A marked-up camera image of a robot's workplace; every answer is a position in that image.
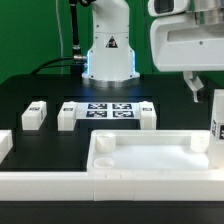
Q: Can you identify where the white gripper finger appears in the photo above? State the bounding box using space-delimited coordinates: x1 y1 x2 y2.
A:
183 71 204 103

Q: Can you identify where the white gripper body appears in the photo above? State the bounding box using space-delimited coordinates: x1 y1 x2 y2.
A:
150 14 224 72

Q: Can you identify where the white desk top tray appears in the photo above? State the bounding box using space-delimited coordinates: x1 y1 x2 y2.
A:
86 129 224 173

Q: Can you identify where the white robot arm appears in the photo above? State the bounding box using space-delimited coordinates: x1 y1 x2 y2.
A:
81 0 224 96

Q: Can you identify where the fiducial marker sheet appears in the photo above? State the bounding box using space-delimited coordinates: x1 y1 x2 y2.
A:
76 102 140 119

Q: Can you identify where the white block left edge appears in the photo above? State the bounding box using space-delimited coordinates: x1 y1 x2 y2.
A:
0 130 13 164

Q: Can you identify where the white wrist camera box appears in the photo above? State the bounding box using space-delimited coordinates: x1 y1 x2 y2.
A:
148 0 190 17

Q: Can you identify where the black cable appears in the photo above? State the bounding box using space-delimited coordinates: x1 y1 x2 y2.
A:
30 0 88 76

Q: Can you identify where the white thin cable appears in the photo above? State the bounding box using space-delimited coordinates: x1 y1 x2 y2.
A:
55 0 65 75

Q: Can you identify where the white front barrier wall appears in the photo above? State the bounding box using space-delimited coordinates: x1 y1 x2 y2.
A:
0 170 224 201

